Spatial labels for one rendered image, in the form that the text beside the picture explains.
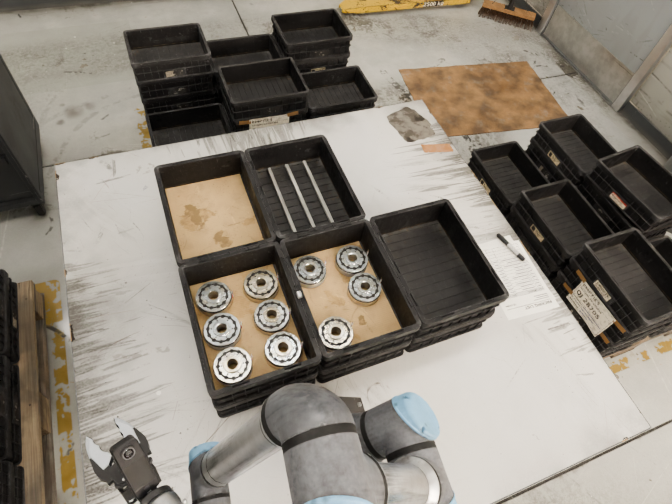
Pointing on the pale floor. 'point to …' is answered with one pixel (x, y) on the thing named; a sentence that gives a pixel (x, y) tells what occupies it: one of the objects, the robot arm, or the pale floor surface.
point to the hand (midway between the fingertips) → (102, 429)
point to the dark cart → (18, 149)
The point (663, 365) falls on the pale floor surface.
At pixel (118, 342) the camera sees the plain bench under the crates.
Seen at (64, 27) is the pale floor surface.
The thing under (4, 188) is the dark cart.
